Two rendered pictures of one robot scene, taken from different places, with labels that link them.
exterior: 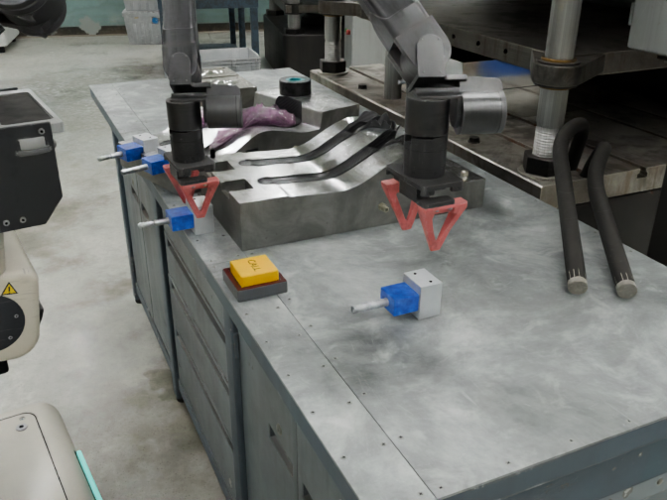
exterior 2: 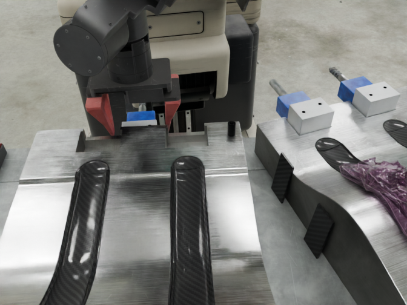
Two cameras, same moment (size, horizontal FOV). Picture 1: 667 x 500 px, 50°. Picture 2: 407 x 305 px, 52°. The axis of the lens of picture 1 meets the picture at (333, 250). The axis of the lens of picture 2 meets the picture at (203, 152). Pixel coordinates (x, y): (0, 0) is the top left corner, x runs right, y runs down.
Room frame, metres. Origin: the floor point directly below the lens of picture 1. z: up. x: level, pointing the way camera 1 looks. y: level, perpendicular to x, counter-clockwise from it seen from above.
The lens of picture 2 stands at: (1.47, -0.14, 1.23)
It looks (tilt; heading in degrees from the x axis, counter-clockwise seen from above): 43 degrees down; 113
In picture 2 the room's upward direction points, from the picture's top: 1 degrees counter-clockwise
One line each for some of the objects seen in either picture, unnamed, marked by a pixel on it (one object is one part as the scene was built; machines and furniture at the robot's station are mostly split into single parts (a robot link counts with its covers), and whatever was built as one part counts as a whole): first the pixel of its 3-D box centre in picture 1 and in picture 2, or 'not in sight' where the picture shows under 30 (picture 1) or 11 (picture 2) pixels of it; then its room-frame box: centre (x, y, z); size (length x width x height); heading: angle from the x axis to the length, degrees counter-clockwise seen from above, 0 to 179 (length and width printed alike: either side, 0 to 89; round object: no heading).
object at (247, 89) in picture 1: (215, 95); not in sight; (2.06, 0.34, 0.84); 0.20 x 0.15 x 0.07; 115
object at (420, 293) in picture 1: (393, 300); not in sight; (0.90, -0.09, 0.83); 0.13 x 0.05 x 0.05; 115
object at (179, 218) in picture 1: (174, 219); (142, 121); (1.19, 0.29, 0.83); 0.13 x 0.05 x 0.05; 117
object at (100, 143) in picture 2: (237, 194); (102, 149); (1.20, 0.17, 0.87); 0.05 x 0.05 x 0.04; 25
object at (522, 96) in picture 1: (505, 76); not in sight; (2.17, -0.51, 0.87); 0.50 x 0.27 x 0.17; 115
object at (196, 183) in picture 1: (196, 190); (117, 107); (1.18, 0.24, 0.89); 0.07 x 0.07 x 0.09; 28
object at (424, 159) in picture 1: (424, 159); not in sight; (0.92, -0.12, 1.04); 0.10 x 0.07 x 0.07; 25
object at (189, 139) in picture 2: (219, 176); (187, 145); (1.29, 0.22, 0.87); 0.05 x 0.05 x 0.04; 25
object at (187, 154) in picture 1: (188, 147); (129, 59); (1.20, 0.26, 0.96); 0.10 x 0.07 x 0.07; 28
